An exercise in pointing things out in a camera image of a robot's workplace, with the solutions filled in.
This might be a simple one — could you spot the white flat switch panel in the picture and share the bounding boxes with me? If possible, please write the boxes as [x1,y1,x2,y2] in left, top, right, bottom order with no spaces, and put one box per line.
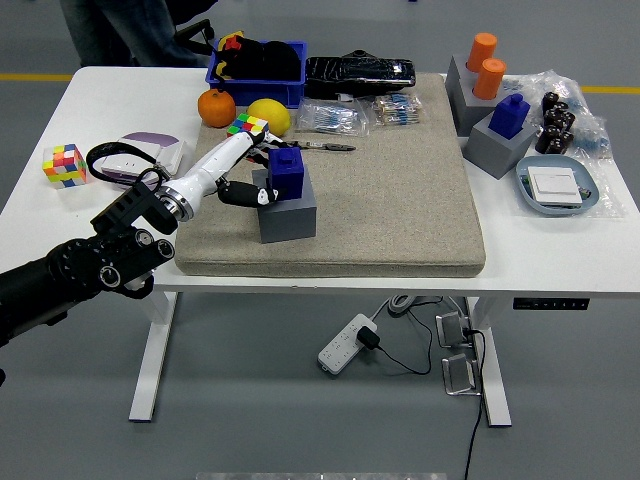
[528,167,584,206]

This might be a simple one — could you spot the orange fruit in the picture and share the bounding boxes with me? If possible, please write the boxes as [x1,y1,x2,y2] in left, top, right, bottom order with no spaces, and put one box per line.
[197,88,237,129]

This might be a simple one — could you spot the blue plastic bin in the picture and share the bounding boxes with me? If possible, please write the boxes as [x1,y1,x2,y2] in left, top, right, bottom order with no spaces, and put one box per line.
[205,39,308,109]

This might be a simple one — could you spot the clear bags of blue parts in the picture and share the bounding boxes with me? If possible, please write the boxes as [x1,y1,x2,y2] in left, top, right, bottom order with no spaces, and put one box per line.
[502,69,614,161]

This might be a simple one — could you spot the yellow lemon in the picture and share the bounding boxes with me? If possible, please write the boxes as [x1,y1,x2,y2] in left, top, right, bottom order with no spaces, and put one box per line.
[246,98,292,139]

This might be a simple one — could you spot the white table leg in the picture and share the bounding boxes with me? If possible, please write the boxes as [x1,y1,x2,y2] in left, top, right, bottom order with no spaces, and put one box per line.
[462,295,513,429]
[128,291,180,424]

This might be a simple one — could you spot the bag of blue resistors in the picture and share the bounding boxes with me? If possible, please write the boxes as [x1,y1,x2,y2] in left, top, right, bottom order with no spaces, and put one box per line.
[294,97,371,137]

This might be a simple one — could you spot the white switch panel with rim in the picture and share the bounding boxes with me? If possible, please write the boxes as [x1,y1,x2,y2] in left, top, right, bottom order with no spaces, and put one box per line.
[149,141,187,174]

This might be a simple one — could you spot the rubik's cube with white edges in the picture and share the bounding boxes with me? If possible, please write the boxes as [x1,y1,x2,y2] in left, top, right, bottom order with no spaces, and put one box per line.
[226,113,270,139]

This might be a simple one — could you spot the white power strip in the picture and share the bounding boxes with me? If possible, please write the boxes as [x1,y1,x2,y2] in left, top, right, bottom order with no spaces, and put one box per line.
[317,313,379,375]

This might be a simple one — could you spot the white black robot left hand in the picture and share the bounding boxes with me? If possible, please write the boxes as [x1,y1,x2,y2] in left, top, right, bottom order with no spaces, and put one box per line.
[172,130,301,211]

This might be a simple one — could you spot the black pen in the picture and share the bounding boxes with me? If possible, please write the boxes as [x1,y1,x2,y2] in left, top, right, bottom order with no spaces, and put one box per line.
[289,140,357,153]

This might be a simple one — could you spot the black cloth bundle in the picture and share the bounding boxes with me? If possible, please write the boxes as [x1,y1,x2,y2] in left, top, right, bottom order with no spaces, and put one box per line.
[215,35,303,81]

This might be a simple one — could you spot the yellow red tool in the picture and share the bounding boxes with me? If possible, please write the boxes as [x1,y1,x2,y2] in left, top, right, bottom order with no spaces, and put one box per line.
[215,30,246,81]

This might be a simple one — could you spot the blue seal stamp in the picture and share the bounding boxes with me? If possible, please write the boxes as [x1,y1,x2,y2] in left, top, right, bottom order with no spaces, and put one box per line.
[267,146,308,202]
[488,93,530,139]

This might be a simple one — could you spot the black table control panel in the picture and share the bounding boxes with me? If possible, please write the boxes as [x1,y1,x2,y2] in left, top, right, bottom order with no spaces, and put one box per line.
[512,297,590,311]

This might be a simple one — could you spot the tall grey double holder block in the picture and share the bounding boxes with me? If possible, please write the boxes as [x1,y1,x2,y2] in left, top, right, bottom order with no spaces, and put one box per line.
[444,53,506,137]

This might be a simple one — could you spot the black wrapped package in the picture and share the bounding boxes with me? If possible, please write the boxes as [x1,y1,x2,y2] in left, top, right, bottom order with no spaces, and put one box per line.
[303,49,417,100]

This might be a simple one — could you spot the black power cable with plug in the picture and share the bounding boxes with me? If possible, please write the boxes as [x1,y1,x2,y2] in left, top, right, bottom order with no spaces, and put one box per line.
[459,327,489,480]

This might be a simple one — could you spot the orange cylinder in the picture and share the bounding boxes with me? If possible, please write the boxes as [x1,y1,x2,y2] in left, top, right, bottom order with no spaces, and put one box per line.
[465,32,498,71]
[472,57,508,100]

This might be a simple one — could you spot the clear metal bracket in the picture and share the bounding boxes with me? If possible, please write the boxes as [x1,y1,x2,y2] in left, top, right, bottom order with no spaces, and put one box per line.
[434,310,476,349]
[440,353,482,398]

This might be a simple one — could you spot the grey-brown table mat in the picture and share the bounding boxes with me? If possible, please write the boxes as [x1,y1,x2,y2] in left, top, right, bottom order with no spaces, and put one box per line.
[173,72,487,279]

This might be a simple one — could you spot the grey seal holder block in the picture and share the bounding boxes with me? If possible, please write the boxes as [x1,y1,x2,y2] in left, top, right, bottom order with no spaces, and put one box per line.
[462,110,541,180]
[251,168,318,245]

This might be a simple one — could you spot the person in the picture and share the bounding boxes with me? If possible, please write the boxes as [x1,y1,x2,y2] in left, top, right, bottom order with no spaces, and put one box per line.
[58,0,201,69]

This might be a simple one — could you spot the blue-grey plate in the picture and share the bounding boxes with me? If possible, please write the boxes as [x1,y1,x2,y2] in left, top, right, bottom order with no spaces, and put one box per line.
[515,154,601,217]

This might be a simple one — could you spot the white power strip cable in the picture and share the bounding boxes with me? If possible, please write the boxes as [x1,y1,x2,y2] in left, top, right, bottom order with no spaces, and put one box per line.
[369,293,441,321]

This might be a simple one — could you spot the black power adapter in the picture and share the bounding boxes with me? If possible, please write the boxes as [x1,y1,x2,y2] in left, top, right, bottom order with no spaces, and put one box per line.
[355,325,381,351]

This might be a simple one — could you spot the black office chair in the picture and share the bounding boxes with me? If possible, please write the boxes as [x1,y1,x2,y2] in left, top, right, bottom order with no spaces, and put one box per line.
[172,18,216,57]

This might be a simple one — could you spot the thin black adapter cable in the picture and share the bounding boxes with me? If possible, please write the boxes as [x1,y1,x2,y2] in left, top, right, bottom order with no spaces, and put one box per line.
[374,297,446,376]

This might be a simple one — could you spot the rubik's cube pastel colours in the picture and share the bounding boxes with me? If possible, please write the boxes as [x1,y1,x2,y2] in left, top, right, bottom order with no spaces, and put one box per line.
[41,143,88,190]

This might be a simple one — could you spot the purple tray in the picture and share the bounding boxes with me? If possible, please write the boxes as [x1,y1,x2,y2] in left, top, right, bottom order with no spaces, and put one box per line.
[99,131,187,189]

